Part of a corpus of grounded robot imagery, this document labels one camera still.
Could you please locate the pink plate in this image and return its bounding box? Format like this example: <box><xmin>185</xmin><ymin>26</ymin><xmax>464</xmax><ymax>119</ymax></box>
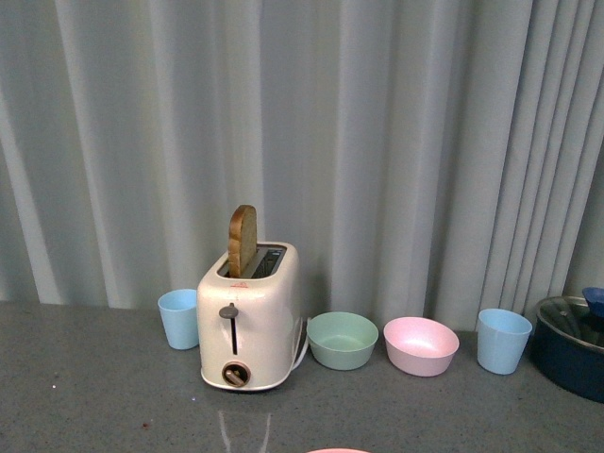
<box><xmin>308</xmin><ymin>447</ymin><xmax>369</xmax><ymax>453</ymax></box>

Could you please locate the toasted bread slice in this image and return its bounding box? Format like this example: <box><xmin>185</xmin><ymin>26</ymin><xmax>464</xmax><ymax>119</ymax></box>
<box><xmin>227</xmin><ymin>205</ymin><xmax>257</xmax><ymax>278</ymax></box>

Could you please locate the cream white toaster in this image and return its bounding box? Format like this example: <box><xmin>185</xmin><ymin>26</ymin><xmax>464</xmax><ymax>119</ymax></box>
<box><xmin>197</xmin><ymin>243</ymin><xmax>306</xmax><ymax>392</ymax></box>

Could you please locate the green bowl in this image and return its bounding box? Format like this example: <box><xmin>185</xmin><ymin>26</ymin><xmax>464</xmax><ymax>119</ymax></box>
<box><xmin>307</xmin><ymin>311</ymin><xmax>378</xmax><ymax>371</ymax></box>

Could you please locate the grey curtain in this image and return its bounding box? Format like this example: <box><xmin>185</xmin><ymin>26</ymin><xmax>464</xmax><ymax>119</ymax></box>
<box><xmin>1</xmin><ymin>1</ymin><xmax>603</xmax><ymax>329</ymax></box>

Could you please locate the light blue cup left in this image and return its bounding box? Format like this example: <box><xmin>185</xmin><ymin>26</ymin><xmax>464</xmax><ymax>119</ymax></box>
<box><xmin>158</xmin><ymin>289</ymin><xmax>199</xmax><ymax>350</ymax></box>

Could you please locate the light blue cup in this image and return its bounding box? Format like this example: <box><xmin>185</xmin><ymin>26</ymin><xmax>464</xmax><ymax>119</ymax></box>
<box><xmin>478</xmin><ymin>309</ymin><xmax>532</xmax><ymax>376</ymax></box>
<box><xmin>158</xmin><ymin>289</ymin><xmax>199</xmax><ymax>350</ymax></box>

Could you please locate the pink bowl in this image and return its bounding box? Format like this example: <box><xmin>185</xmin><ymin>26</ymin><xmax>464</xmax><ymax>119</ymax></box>
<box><xmin>383</xmin><ymin>317</ymin><xmax>460</xmax><ymax>378</ymax></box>

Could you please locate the light blue cup right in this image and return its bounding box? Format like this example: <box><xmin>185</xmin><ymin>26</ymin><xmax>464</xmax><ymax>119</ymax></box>
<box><xmin>478</xmin><ymin>309</ymin><xmax>532</xmax><ymax>376</ymax></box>

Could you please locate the glass pot lid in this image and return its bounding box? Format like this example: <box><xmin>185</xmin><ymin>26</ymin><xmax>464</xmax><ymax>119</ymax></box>
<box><xmin>537</xmin><ymin>295</ymin><xmax>603</xmax><ymax>353</ymax></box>

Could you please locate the dark blue saucepan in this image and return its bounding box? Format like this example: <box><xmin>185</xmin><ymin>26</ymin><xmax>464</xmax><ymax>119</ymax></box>
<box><xmin>530</xmin><ymin>313</ymin><xmax>603</xmax><ymax>402</ymax></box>

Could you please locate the white toaster power cord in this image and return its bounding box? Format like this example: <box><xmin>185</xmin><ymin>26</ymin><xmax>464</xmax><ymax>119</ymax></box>
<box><xmin>288</xmin><ymin>316</ymin><xmax>313</xmax><ymax>377</ymax></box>

